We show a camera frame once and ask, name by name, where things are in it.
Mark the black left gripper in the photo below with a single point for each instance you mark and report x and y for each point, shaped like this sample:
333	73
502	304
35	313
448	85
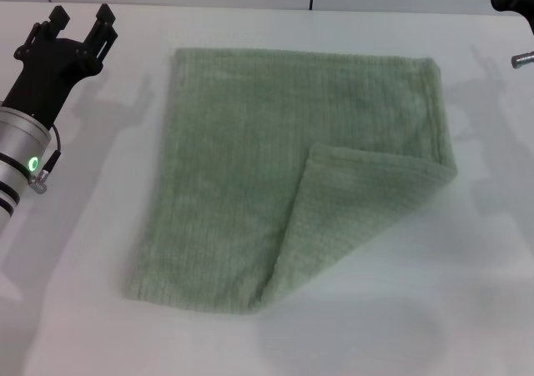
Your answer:
50	80

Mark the green ribbed towel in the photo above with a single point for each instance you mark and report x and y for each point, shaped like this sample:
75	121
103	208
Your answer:
233	151

